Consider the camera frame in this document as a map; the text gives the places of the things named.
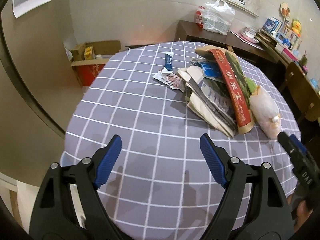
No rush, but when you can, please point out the flattened grey printed carton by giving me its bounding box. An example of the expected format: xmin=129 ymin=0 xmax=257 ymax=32
xmin=190 ymin=77 xmax=236 ymax=128

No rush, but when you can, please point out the yellow duck plush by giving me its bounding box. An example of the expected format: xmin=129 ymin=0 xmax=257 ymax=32
xmin=291 ymin=18 xmax=302 ymax=37

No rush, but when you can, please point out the grey checkered tablecloth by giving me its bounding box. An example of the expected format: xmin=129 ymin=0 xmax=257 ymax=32
xmin=60 ymin=41 xmax=302 ymax=240

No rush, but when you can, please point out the white knotted plastic bag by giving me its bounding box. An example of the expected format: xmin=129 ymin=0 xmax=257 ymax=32
xmin=249 ymin=85 xmax=282 ymax=140

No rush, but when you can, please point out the person's right hand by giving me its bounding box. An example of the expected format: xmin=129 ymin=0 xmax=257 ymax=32
xmin=291 ymin=197 xmax=313 ymax=230

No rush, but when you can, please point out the blue box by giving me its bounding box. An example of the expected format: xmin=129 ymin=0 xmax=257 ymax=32
xmin=262 ymin=17 xmax=283 ymax=33

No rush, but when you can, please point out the blue squeeze tube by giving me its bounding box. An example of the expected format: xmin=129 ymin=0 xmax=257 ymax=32
xmin=162 ymin=51 xmax=174 ymax=73

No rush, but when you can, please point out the long red box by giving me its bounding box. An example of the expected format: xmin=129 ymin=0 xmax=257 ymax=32
xmin=209 ymin=49 xmax=252 ymax=128

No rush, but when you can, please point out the printed wrapper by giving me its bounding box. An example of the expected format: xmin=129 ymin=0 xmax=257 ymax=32
xmin=153 ymin=70 xmax=184 ymax=90

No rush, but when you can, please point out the red open cardboard box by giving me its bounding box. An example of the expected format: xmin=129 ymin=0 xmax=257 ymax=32
xmin=64 ymin=40 xmax=122 ymax=87

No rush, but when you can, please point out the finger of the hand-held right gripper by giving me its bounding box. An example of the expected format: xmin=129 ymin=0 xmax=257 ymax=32
xmin=278 ymin=131 xmax=302 ymax=162
xmin=289 ymin=134 xmax=308 ymax=155

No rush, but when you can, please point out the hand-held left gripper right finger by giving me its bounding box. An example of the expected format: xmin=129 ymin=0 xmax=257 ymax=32
xmin=199 ymin=134 xmax=294 ymax=240

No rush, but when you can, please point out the beige fridge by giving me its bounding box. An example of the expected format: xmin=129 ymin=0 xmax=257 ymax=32
xmin=0 ymin=0 xmax=86 ymax=170

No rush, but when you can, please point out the red green long packet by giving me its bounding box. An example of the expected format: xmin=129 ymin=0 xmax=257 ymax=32
xmin=195 ymin=45 xmax=256 ymax=134

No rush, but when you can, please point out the cartoon wall decoration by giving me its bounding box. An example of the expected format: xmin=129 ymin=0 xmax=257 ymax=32
xmin=280 ymin=2 xmax=292 ymax=18

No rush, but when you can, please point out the blue and white carton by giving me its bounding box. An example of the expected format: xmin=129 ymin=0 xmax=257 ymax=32
xmin=199 ymin=61 xmax=223 ymax=78

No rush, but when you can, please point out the yellow box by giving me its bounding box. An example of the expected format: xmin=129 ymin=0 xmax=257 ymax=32
xmin=84 ymin=47 xmax=97 ymax=60

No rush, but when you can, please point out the beige folded paper bag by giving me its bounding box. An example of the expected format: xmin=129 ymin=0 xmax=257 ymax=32
xmin=177 ymin=66 xmax=237 ymax=138

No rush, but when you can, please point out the wooden chair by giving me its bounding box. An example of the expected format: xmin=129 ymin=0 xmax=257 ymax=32
xmin=279 ymin=61 xmax=320 ymax=123

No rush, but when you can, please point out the dark wooden desk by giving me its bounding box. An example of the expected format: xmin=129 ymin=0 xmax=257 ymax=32
xmin=255 ymin=31 xmax=320 ymax=92

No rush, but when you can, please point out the small brown cardboard box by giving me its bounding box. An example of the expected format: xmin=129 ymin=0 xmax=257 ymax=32
xmin=70 ymin=43 xmax=87 ymax=62

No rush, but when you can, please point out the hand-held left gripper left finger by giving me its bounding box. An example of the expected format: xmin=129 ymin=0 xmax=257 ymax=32
xmin=29 ymin=134 xmax=133 ymax=240

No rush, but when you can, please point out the white plastic shopping bag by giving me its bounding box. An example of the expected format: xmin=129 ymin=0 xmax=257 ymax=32
xmin=195 ymin=0 xmax=236 ymax=36

